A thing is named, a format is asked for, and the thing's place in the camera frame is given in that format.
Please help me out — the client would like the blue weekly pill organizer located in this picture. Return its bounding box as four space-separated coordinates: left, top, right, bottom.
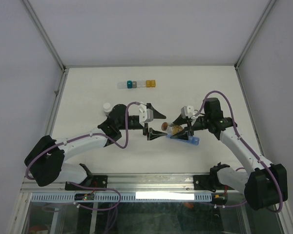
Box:
166 134 200 146

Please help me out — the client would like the amber pill bottle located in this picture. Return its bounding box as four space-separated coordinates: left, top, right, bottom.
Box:
161 122 183 136

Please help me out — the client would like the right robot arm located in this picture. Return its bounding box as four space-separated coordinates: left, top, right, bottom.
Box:
172 97 288 211

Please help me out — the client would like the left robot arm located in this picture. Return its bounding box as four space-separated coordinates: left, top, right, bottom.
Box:
24 102 167 190

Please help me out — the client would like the white cap pill bottle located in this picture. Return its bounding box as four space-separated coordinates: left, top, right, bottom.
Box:
103 102 113 116

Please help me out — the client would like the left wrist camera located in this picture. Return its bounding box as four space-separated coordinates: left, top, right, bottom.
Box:
138 102 154 124

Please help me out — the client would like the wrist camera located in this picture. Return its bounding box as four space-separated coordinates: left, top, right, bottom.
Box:
181 105 196 119
138 102 154 124

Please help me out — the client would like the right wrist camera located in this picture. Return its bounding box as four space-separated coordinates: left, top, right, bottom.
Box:
181 105 196 119

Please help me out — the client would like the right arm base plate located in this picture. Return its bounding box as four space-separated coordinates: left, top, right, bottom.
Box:
193 174 233 193

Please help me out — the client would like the aluminium front rail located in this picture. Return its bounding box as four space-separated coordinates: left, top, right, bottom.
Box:
21 172 283 195

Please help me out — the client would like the grey slotted cable duct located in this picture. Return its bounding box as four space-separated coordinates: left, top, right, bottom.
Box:
31 192 212 203

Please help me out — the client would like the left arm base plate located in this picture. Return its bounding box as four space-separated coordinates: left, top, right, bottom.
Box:
64 175 108 191

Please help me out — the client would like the left aluminium frame post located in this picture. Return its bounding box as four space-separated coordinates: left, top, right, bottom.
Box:
20 0 66 73

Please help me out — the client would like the aluminium frame post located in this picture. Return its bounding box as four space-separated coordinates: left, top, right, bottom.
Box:
234 0 278 70
20 0 66 73

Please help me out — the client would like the right aluminium frame post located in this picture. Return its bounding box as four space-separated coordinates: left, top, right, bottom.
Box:
234 0 278 70

